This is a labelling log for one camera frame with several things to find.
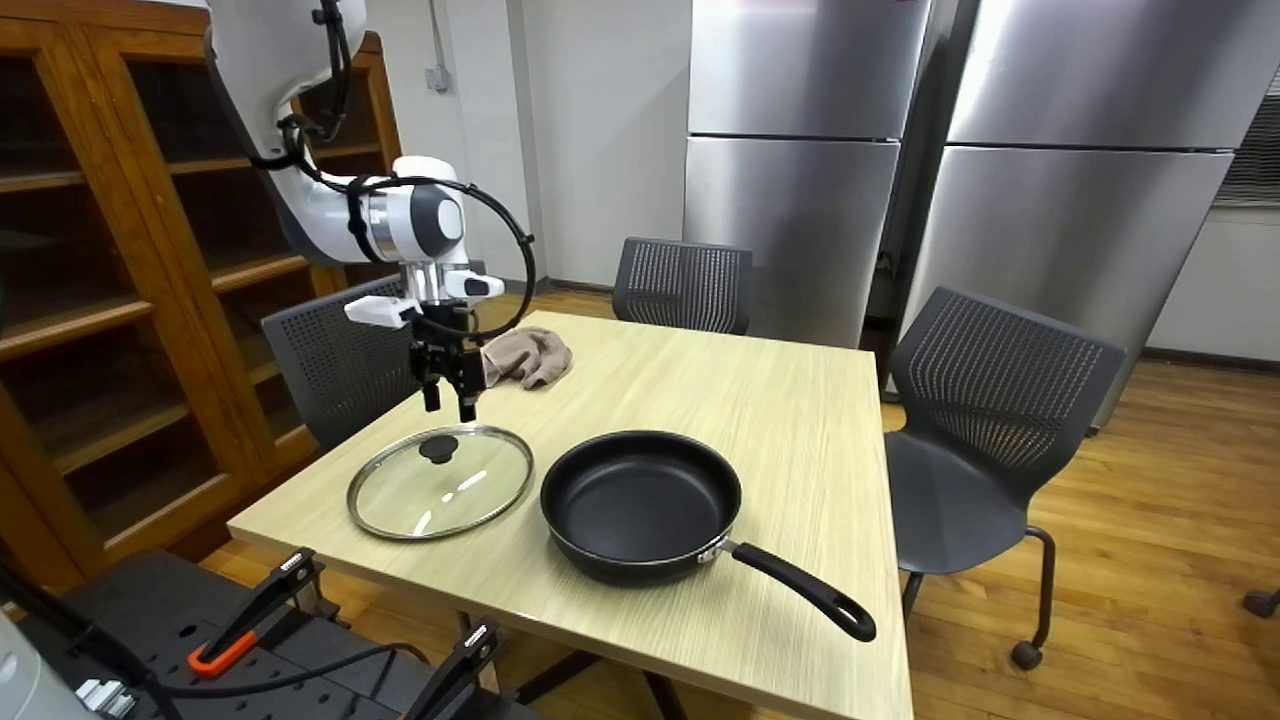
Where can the grey rounded housing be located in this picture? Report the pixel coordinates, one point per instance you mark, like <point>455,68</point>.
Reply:
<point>35,682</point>

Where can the white counter cabinet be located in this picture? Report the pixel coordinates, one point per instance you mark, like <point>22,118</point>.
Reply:
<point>1220,287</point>

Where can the grey mesh chair low back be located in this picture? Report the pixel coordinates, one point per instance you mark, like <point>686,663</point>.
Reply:
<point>680,283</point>

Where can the black perforated robot cart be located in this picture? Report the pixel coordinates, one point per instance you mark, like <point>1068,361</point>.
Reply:
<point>313,692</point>

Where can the crumpled beige cloth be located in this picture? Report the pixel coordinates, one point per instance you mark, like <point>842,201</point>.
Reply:
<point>532,359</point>

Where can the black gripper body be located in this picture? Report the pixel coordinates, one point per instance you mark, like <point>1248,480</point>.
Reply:
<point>446,340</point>

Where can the black chair caster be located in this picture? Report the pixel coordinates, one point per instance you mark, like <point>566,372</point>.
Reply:
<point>1260,601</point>

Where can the white wall outlet box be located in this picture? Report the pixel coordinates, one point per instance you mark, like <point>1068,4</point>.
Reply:
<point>439,76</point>

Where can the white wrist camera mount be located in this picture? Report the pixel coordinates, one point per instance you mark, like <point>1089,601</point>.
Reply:
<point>382,308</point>

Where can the Franka robot arm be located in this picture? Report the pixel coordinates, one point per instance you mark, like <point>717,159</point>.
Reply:
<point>320,201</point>

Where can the grey mesh chair without wheels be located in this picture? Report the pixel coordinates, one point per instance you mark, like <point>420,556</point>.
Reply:
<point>332,372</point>

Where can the grey mesh chair with wheels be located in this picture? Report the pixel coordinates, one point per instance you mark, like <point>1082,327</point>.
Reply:
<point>995,387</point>

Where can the narrow stainless steel refrigerator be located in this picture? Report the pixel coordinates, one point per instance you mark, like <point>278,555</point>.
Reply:
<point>793,201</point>

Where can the wide stainless steel refrigerator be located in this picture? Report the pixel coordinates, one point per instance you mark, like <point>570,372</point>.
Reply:
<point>1067,214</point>

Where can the glass lid with black knob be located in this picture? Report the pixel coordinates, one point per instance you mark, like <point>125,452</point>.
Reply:
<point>424,495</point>

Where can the black frying pan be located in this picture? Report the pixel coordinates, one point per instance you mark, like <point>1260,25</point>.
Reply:
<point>642,511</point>

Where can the small white metal fitting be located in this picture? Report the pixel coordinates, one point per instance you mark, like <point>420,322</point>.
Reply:
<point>104,698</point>

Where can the dark table leg frame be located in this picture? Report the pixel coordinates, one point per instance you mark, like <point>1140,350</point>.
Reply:
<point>660,698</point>

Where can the wooden shelf cabinet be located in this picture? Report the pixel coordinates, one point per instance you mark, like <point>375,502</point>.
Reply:
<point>80,327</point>

